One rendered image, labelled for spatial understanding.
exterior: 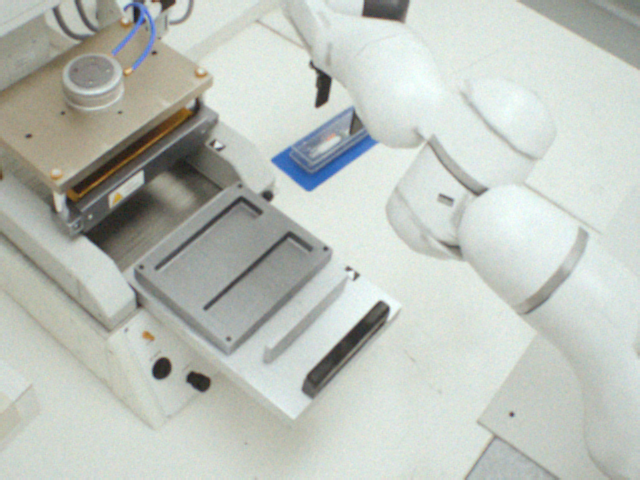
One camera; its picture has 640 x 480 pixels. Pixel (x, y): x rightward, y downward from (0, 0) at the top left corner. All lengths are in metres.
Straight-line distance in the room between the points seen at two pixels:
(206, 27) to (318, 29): 0.69
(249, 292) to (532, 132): 0.43
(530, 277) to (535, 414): 0.50
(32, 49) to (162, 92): 0.23
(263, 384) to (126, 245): 0.29
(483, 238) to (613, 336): 0.16
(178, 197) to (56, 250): 0.22
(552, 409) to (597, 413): 0.39
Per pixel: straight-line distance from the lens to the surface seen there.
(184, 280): 1.10
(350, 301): 1.12
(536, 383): 1.31
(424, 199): 0.91
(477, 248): 0.84
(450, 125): 0.90
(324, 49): 1.05
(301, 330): 1.08
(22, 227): 1.15
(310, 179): 1.53
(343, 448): 1.27
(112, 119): 1.11
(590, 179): 1.71
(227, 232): 1.15
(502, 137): 0.88
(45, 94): 1.15
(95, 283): 1.10
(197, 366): 1.26
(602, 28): 3.45
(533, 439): 1.32
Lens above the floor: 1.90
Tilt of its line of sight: 53 degrees down
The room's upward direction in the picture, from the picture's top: 11 degrees clockwise
